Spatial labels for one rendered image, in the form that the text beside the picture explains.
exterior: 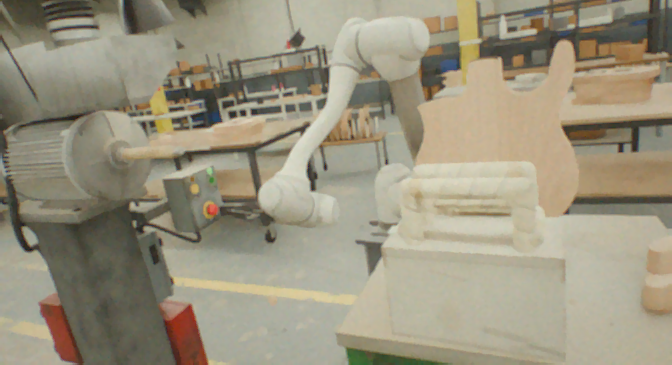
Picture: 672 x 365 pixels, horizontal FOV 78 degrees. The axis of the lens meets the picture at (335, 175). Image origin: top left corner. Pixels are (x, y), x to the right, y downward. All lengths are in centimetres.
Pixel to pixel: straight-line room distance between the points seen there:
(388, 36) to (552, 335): 88
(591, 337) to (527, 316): 13
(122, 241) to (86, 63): 66
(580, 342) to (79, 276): 130
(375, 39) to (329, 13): 1162
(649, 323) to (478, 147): 44
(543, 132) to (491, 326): 44
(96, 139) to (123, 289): 52
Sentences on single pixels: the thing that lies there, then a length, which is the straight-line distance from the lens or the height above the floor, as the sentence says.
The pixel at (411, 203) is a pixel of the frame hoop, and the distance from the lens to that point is 66.
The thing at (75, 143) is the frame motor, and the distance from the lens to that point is 125.
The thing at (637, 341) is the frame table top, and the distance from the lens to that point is 82.
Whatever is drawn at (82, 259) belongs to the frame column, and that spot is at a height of 96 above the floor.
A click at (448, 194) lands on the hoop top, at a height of 119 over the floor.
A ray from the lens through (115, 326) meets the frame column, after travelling 155.
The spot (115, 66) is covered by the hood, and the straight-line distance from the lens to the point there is 99.
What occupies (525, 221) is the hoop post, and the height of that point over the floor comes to 115.
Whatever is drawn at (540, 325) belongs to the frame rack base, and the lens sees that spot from 72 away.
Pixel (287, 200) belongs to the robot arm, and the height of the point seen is 108.
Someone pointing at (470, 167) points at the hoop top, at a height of 121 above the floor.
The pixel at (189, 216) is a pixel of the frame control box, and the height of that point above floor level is 98.
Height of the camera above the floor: 141
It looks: 15 degrees down
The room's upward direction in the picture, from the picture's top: 9 degrees counter-clockwise
